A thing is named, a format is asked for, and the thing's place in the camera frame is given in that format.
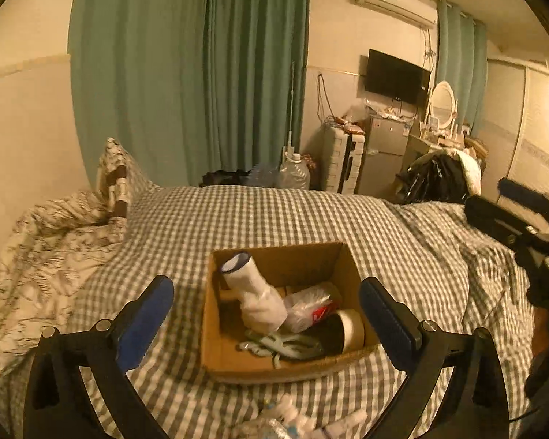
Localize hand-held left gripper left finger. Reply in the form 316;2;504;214
23;275;175;439

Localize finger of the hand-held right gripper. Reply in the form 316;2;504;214
498;178;549;221
465;195;546;257

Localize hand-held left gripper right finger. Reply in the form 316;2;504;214
359;277;511;439

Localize cardboard box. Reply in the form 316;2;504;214
200;241;381;384

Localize roll of tape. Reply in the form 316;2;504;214
319;309;366;356

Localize white garment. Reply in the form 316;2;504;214
441;146;482;195

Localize white wardrobe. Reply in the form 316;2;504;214
478;57;549;203

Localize black bag on chair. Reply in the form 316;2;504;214
395;153;470;205

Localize clear plastic bag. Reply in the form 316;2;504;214
281;283;345;333

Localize dressing table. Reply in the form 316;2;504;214
404;133;445;171

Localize small white packet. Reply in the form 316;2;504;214
322;409;370;439

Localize white sock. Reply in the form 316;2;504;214
219;252;288;334

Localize white oval mirror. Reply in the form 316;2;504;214
426;80;459;130

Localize small grey fridge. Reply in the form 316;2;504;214
356;115;413;195

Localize leaf print quilt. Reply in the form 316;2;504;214
0;187;134;378

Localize narrow green curtain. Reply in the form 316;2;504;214
434;0;488;134

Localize crumpled clear plastic bottle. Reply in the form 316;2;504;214
238;395;322;439

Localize leaf print pillow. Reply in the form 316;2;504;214
94;136;162;217

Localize white ribbed suitcase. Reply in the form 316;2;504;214
322;125;367;195

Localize clutter on suitcase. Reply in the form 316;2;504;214
326;113;366;135

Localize large clear water jug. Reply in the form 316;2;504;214
276;152;312;190

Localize pile of empty plastic bottles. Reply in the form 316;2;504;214
249;162;283;188

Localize white air conditioner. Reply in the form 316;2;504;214
352;0;439;26

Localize white pole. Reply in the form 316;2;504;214
287;61;298;154

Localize wide green curtain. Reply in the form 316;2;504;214
68;0;311;189

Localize black wall television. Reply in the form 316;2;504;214
363;48;432;102

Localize hanging cables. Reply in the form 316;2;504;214
316;72;331;125

